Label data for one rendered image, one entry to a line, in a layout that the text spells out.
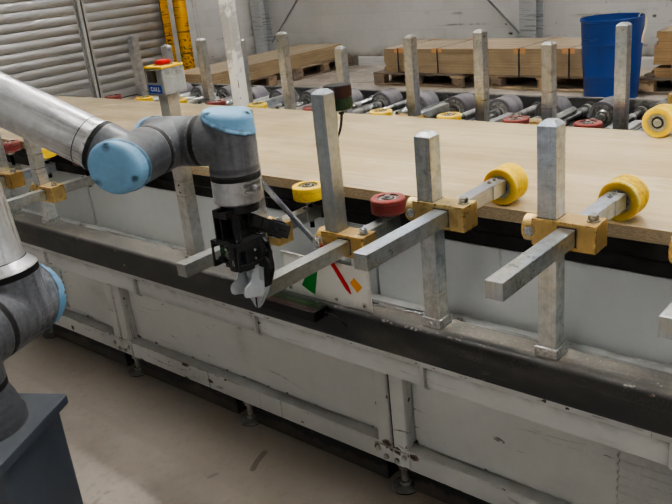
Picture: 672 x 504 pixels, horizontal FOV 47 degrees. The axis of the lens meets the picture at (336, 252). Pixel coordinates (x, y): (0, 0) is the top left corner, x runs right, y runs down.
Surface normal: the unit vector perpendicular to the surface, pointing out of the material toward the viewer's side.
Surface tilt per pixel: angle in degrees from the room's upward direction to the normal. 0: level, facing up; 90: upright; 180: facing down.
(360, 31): 90
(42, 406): 0
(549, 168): 90
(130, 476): 0
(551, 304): 90
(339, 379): 90
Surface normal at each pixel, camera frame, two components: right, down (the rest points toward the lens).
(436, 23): -0.65, 0.33
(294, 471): -0.10, -0.93
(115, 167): -0.23, 0.40
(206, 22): 0.76, 0.16
